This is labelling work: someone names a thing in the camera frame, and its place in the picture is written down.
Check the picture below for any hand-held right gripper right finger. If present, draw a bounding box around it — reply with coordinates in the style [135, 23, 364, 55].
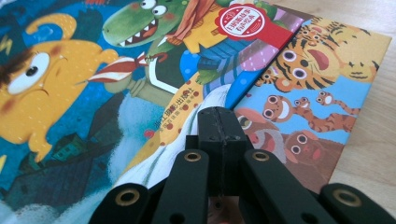
[220, 107, 254, 197]

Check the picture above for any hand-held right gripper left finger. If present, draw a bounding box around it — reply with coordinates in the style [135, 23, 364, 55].
[185, 106, 226, 197]

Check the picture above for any cartoon animals picture book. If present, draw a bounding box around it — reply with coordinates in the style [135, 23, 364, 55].
[232, 15, 392, 195]

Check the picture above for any dark blue monster picture book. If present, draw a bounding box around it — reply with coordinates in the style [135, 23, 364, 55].
[0, 0, 314, 224]

